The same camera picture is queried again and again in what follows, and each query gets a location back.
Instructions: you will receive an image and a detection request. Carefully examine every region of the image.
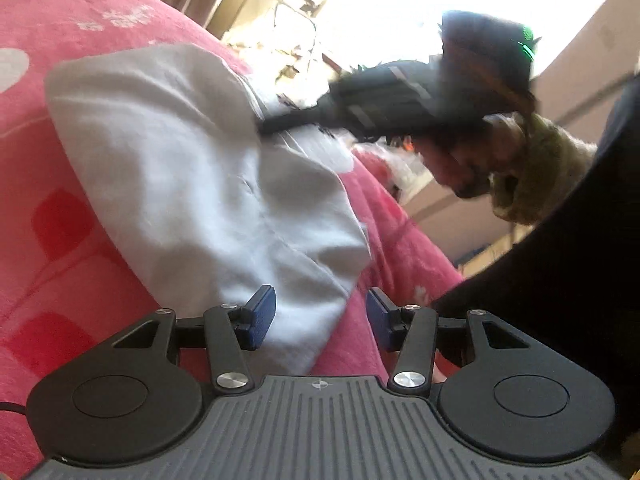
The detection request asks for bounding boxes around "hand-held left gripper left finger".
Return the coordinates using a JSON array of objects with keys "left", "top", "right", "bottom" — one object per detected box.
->
[{"left": 112, "top": 284, "right": 277, "bottom": 395}]

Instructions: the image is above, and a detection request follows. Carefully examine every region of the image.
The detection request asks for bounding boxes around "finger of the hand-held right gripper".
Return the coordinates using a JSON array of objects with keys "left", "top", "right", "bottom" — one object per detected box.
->
[{"left": 257, "top": 100, "right": 346, "bottom": 136}]

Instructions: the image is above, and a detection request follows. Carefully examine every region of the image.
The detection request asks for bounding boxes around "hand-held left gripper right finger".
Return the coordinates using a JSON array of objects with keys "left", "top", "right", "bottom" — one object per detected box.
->
[{"left": 366, "top": 287, "right": 530, "bottom": 397}]

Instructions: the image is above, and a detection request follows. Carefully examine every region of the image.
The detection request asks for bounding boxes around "white button shirt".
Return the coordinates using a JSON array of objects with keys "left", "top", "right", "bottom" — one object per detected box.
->
[{"left": 45, "top": 42, "right": 374, "bottom": 377}]

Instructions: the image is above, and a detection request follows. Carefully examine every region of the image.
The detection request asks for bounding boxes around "person's right hand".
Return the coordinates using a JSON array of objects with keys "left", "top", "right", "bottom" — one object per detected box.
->
[{"left": 415, "top": 112, "right": 531, "bottom": 200}]

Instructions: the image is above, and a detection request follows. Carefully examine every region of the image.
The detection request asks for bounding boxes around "clear plastic bag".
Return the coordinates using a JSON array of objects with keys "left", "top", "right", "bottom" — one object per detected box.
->
[{"left": 380, "top": 144, "right": 427, "bottom": 202}]

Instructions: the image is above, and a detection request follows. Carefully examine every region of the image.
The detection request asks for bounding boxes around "person's black clothing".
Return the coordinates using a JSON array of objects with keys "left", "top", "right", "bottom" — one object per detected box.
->
[{"left": 431, "top": 75, "right": 640, "bottom": 480}]

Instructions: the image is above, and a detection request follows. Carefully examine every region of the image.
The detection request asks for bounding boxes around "pink floral blanket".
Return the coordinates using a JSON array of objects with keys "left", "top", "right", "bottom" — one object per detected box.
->
[{"left": 0, "top": 0, "right": 467, "bottom": 480}]

